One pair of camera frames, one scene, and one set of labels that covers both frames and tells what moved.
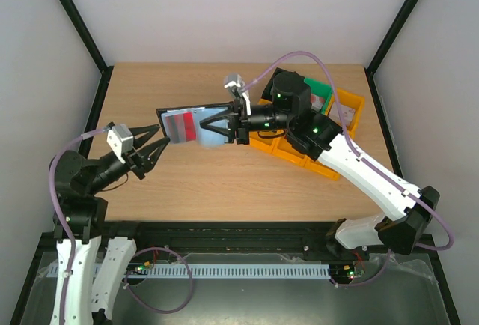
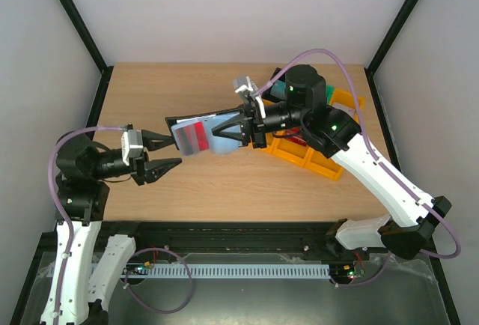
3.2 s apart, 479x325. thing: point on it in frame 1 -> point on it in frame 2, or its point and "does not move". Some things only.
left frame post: x=81 y=28 does not move
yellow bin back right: x=352 y=101 does not move
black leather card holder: x=203 y=112 -> x=182 y=127
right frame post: x=400 y=24 does not move
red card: x=180 y=127 -> x=192 y=138
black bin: x=268 y=93 does not move
